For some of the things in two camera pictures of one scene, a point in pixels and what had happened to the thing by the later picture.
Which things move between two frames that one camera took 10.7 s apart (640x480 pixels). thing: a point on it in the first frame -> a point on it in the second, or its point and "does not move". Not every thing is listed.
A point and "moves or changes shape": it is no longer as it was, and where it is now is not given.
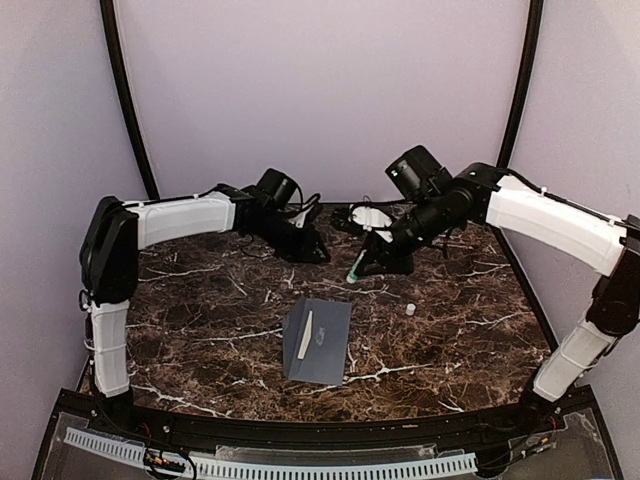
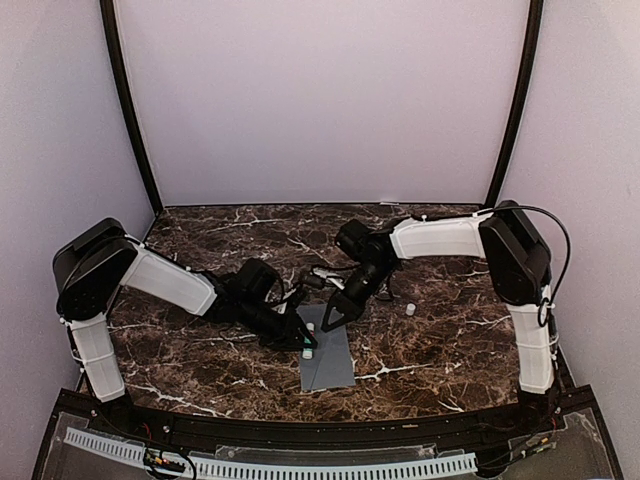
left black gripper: x=306 y=251 -> x=285 y=338
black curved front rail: x=163 y=421 does not move
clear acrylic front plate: x=328 y=455 does not move
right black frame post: x=536 y=17 does not move
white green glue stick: x=352 y=277 moves or changes shape
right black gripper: x=378 y=250 -> x=348 y=306
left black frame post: x=122 y=71 does not move
